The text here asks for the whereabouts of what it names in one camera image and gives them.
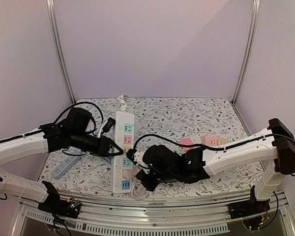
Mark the pink round plug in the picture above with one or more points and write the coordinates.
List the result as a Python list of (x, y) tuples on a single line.
[(127, 174)]

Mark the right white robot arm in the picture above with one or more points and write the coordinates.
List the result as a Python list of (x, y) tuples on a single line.
[(275, 143)]

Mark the mint green cube adapter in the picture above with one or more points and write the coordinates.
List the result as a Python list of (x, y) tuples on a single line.
[(180, 151)]

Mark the beige cube socket adapter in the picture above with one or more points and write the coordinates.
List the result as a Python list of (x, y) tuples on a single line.
[(221, 142)]

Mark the white power strip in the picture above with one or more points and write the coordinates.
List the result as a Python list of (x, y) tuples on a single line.
[(124, 138)]

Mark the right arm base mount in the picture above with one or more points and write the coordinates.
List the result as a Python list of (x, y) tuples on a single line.
[(248, 207)]

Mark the grey-blue power strip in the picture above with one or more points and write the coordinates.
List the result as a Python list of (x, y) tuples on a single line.
[(65, 166)]

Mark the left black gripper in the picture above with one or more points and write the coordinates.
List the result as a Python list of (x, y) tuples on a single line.
[(103, 147)]

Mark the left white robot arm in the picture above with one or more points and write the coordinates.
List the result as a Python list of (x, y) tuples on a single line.
[(45, 139)]

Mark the right aluminium frame post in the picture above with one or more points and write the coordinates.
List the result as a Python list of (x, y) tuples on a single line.
[(248, 50)]

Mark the white square plug adapter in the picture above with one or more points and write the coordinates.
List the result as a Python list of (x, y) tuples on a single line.
[(196, 140)]

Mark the pink plug adapter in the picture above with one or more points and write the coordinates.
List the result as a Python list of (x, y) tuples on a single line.
[(186, 142)]

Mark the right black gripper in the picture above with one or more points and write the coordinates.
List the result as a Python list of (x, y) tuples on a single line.
[(142, 177)]

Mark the pink cube socket adapter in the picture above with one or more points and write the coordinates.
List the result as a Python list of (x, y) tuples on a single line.
[(209, 141)]

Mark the aluminium front rail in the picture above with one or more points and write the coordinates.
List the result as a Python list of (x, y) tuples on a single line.
[(190, 216)]

